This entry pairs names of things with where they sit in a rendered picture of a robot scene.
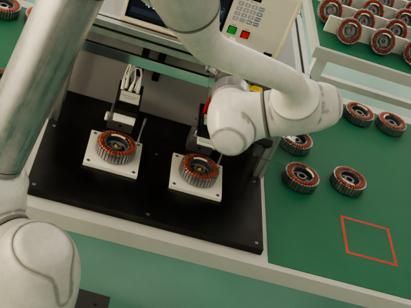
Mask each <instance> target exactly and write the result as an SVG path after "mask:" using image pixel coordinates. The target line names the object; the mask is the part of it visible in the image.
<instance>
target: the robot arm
mask: <svg viewBox="0 0 411 308"><path fill-rule="evenodd" d="M103 2H104V0H36V1H35V3H34V6H33V8H32V10H31V12H30V14H29V17H28V19H27V22H26V24H25V25H24V28H23V30H22V33H21V35H20V38H19V39H18V41H17V44H16V46H15V49H14V51H13V53H12V55H11V57H10V60H9V62H8V64H7V66H6V69H5V71H4V74H3V76H2V78H1V80H0V308H75V304H76V300H77V297H78V293H79V289H80V282H81V260H80V255H79V252H78V250H77V248H76V245H75V243H74V242H73V240H72V239H71V237H70V236H69V234H68V233H67V232H66V231H65V230H63V229H62V228H60V227H59V226H57V225H56V224H53V223H51V222H48V221H43V220H36V219H29V218H28V217H27V216H26V214H25V211H26V206H27V198H28V188H29V177H28V174H27V172H26V169H25V168H24V165H25V164H26V161H27V159H28V157H29V155H30V153H31V151H32V149H33V147H34V145H35V142H36V140H37V138H38V136H39V134H40V132H41V130H42V128H43V126H44V124H45V122H46V120H47V118H48V116H49V114H50V112H51V110H52V108H53V105H54V103H55V101H56V99H57V97H58V95H59V93H60V91H61V89H62V86H63V85H64V83H65V80H66V79H67V77H68V75H69V73H70V70H71V68H72V66H73V64H74V62H75V60H76V58H77V56H78V54H79V52H80V49H81V47H82V45H83V43H84V41H85V39H86V37H87V35H88V33H89V31H90V29H91V27H92V25H93V23H94V21H95V19H96V17H97V14H98V12H99V10H100V8H101V6H102V4H103ZM142 2H144V3H145V4H146V5H147V6H149V7H153V8H154V9H155V11H156V12H157V13H158V15H159V16H160V18H161V19H162V20H163V22H164V24H165V25H166V26H167V28H168V29H170V31H171V32H172V33H173V34H174V35H175V36H176V37H177V38H178V39H179V40H180V41H181V43H182V44H183V45H184V47H186V49H187V50H188V51H189V52H190V53H191V54H192V55H193V56H194V57H195V58H197V59H198V60H200V61H201V62H203V63H205V64H206V68H205V72H206V73H209V72H212V73H213V77H214V78H215V84H214V85H213V87H212V97H211V102H210V104H209V108H208V111H207V129H208V131H209V135H210V140H211V143H212V145H213V147H214V148H215V149H216V150H217V151H218V152H220V153H221V154H223V155H227V156H236V155H239V154H241V153H243V152H244V151H245V150H246V149H247V148H248V147H249V146H250V145H251V144H252V143H253V142H255V141H258V140H260V139H263V138H269V137H275V136H281V137H286V136H298V135H302V134H309V133H315V132H318V131H322V130H324V129H327V128H329V127H331V126H333V125H334V124H336V123H337V122H338V120H339V119H340V118H341V116H342V114H343V99H342V95H341V93H340V91H339V90H338V89H337V88H336V87H335V86H333V85H331V84H328V83H325V82H315V81H314V80H311V79H310V78H308V77H306V76H303V75H301V74H300V73H299V72H298V71H297V70H295V69H294V68H292V67H290V66H288V65H286V64H284V63H282V62H280V61H278V60H276V59H274V58H271V57H269V56H266V55H265V54H262V53H260V52H258V51H256V50H253V49H251V48H249V47H247V46H245V45H242V44H240V43H238V42H236V41H235V37H232V36H230V37H229V38H228V37H226V36H225V35H223V34H222V33H221V32H220V0H142ZM254 83H258V84H260V85H263V86H266V87H269V88H272V89H271V90H266V91H262V92H250V88H249V86H248V84H249V85H251V86H254Z"/></svg>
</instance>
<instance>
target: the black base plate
mask: <svg viewBox="0 0 411 308"><path fill-rule="evenodd" d="M112 105H113V103H109V102H107V101H103V100H99V99H96V98H92V97H88V96H85V95H81V94H78V93H74V92H71V91H67V95H66V98H65V101H64V102H63V104H62V108H61V113H60V116H59V118H58V121H55V120H54V119H53V118H51V119H49V120H48V123H47V125H46V128H45V132H44V134H43V137H42V140H41V142H40V145H39V148H38V151H37V154H36V156H35V159H34V162H33V165H32V167H31V171H30V173H29V176H28V177H29V188H28V194H29V195H32V196H36V197H40V198H43V199H48V200H52V201H55V202H59V203H62V204H66V205H71V206H74V207H78V208H82V209H85V210H90V211H94V212H97V213H101V214H104V215H108V216H113V217H115V218H120V219H124V220H128V221H131V222H136V223H139V224H143V225H146V226H151V227H155V228H158V229H162V230H166V231H169V232H174V233H178V234H181V235H185V236H188V237H192V238H197V239H200V240H204V241H208V242H211V243H215V244H220V245H223V246H227V247H230V248H234V249H239V250H241V251H246V252H250V253H253V254H257V255H261V254H262V252H263V250H264V245H263V229H262V200H261V178H259V176H258V175H257V177H255V176H253V168H254V166H255V164H256V162H257V159H258V158H257V157H255V156H251V155H247V154H244V153H241V154H239V155H236V156H227V155H223V157H222V159H221V161H220V164H219V166H222V167H223V170H222V195H221V202H218V201H215V200H211V199H206V198H204V197H199V196H196V195H192V194H189V193H185V192H182V191H177V190H175V189H170V188H169V179H170V173H171V163H172V155H173V153H178V154H180V155H184V156H185V155H188V154H193V153H195V154H200V153H196V152H192V151H189V150H186V143H187V137H188V135H189V132H190V130H191V127H192V126H189V125H186V124H183V123H179V122H175V121H172V120H169V119H165V118H162V117H158V116H155V115H152V114H148V113H145V112H141V111H139V115H138V118H137V119H136V120H135V124H134V126H133V129H132V132H131V134H129V133H124V132H122V131H119V132H120V133H123V134H126V135H128V136H130V137H131V138H132V139H133V140H134V141H135V142H136V141H137V139H138V136H139V132H140V130H141V127H142V124H143V121H144V118H145V117H146V118H147V121H146V124H145V127H144V130H143V133H142V136H141V139H140V142H139V143H141V144H143V147H142V151H141V157H140V162H139V169H138V176H137V178H136V179H134V178H130V177H126V176H123V175H119V174H114V173H112V172H107V171H105V170H100V169H96V168H93V167H89V166H85V165H83V161H84V156H85V154H86V149H87V145H88V142H89V138H90V135H91V131H92V130H95V131H99V132H105V131H117V132H118V130H114V129H111V128H107V127H106V125H107V122H108V121H105V114H106V112H107V111H109V112H110V111H111V107H112ZM200 155H203V154H200ZM220 155H221V153H220V152H218V151H217V150H216V149H215V151H214V152H213V151H212V152H211V154H210V156H207V155H204V157H205V156H206V157H208V158H210V159H211V160H213V161H214V162H215V163H217V162H218V159H219V157H220Z"/></svg>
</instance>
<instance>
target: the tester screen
mask: <svg viewBox="0 0 411 308"><path fill-rule="evenodd" d="M229 3H230V0H220V7H222V8H225V9H226V10H225V13H226V11H227V8H228V5H229ZM144 4H145V3H144V2H142V0H131V3H130V6H129V9H128V14H130V15H134V16H136V17H140V18H144V19H146V20H150V21H153V22H156V23H160V24H163V25H165V24H164V22H163V21H160V20H157V19H155V18H151V17H148V16H145V15H141V14H138V13H135V12H131V7H132V6H134V7H137V8H140V9H144V10H147V11H150V12H153V13H157V12H156V11H155V10H152V9H148V8H146V7H144ZM225 13H224V15H223V18H224V16H225ZM223 18H220V23H221V24H222V21H223ZM221 24H220V26H221Z"/></svg>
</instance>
